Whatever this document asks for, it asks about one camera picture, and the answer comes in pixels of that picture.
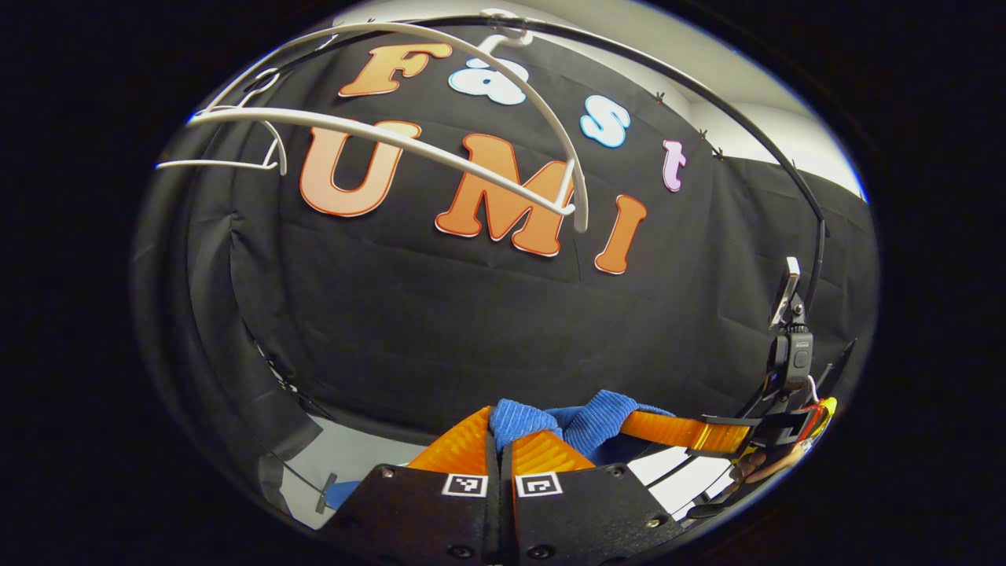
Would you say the white plastic hanger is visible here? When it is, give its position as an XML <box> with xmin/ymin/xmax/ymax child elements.
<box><xmin>156</xmin><ymin>68</ymin><xmax>288</xmax><ymax>176</ymax></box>
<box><xmin>187</xmin><ymin>9</ymin><xmax>590</xmax><ymax>234</ymax></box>

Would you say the black clothes rack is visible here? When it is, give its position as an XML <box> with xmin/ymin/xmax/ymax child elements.
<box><xmin>185</xmin><ymin>14</ymin><xmax>830</xmax><ymax>512</ymax></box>

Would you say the black clamp-mounted device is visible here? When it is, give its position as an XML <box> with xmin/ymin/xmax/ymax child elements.
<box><xmin>766</xmin><ymin>257</ymin><xmax>818</xmax><ymax>394</ymax></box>

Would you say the white flat board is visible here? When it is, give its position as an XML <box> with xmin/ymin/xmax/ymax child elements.
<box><xmin>629</xmin><ymin>448</ymin><xmax>736</xmax><ymax>516</ymax></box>

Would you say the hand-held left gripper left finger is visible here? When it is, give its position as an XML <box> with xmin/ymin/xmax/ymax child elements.
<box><xmin>318</xmin><ymin>406</ymin><xmax>504</xmax><ymax>566</ymax></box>

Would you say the blue corduroy jacket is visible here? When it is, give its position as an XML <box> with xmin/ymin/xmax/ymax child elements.
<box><xmin>324</xmin><ymin>389</ymin><xmax>677</xmax><ymax>512</ymax></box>

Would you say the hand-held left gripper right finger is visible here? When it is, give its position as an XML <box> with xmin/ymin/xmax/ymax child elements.
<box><xmin>503</xmin><ymin>428</ymin><xmax>692</xmax><ymax>566</ymax></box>

